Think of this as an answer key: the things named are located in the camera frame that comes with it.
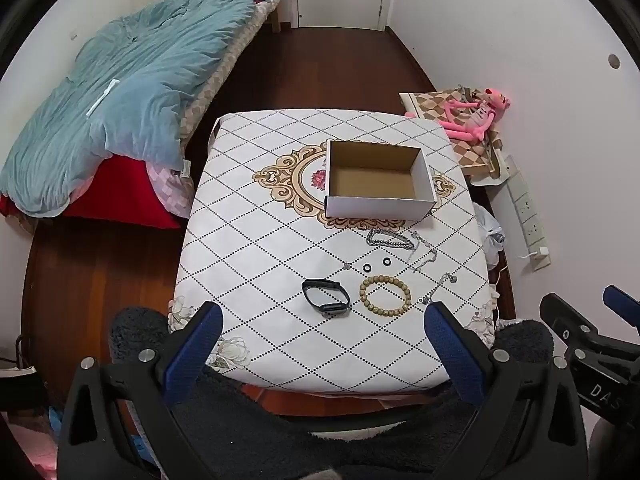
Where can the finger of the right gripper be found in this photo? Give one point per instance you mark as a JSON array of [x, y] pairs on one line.
[[605, 370], [619, 301]]

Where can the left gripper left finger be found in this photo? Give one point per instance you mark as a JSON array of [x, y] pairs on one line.
[[117, 422]]

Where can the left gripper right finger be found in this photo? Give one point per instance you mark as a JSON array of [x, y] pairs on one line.
[[527, 422]]

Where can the black smart band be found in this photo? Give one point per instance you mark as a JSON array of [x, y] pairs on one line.
[[325, 296]]

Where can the cardboard box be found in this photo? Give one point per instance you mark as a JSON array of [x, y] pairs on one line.
[[377, 181]]

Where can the white charger plug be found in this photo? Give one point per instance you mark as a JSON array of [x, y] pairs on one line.
[[541, 252]]

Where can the white power strip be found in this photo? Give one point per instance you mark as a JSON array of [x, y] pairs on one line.
[[526, 211]]

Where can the white plastic bag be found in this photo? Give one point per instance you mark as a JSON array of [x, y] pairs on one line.
[[491, 236]]

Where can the checkered brown cushion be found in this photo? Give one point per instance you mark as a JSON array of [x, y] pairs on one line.
[[479, 160]]

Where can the white patterned tablecloth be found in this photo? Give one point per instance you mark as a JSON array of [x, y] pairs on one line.
[[257, 230]]

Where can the bed with red sheet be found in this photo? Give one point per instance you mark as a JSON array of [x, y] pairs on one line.
[[125, 194]]

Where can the pink panther plush toy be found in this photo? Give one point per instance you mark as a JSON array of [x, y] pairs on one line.
[[466, 114]]

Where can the teal blue quilt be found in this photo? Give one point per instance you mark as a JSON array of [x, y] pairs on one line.
[[120, 95]]

